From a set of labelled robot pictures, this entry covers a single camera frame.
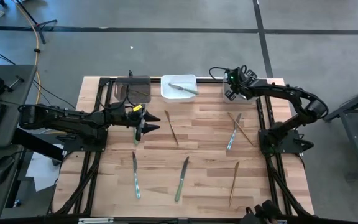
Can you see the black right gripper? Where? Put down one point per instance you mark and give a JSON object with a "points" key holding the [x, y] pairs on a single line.
{"points": [[239, 84]]}

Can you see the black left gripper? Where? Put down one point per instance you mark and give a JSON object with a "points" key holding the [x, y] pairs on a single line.
{"points": [[129, 119]]}

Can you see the wooden chopstick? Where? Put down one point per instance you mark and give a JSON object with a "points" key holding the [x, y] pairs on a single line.
{"points": [[242, 130]]}

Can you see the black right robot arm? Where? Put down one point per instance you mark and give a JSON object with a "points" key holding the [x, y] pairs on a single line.
{"points": [[291, 91]]}

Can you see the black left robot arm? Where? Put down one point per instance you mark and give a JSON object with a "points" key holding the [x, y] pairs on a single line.
{"points": [[73, 121]]}

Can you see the light grey plastic bin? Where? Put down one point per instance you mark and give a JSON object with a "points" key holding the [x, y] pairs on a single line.
{"points": [[247, 101]]}

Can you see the grey translucent plastic bin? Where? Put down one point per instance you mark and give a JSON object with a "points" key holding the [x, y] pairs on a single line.
{"points": [[132, 90]]}

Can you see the white plastic bin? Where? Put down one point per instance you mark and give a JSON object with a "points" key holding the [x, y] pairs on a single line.
{"points": [[179, 96]]}

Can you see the white paper sheet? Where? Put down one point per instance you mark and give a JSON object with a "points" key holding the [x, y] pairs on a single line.
{"points": [[45, 171]]}

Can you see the black desk support beam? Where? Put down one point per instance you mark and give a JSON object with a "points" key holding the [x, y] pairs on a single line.
{"points": [[36, 144]]}

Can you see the dark side table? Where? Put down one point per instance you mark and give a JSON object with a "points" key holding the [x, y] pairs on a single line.
{"points": [[353, 124]]}

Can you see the black tripod stand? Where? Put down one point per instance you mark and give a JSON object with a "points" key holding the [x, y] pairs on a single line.
{"points": [[42, 26]]}

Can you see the black computer mouse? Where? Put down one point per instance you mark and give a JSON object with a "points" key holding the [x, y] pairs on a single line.
{"points": [[2, 169]]}

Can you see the black aluminium rig frame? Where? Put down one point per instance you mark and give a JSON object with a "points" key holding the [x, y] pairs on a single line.
{"points": [[261, 115]]}

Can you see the silver metal bracket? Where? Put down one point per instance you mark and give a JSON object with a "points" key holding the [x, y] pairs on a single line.
{"points": [[95, 220], [281, 221]]}

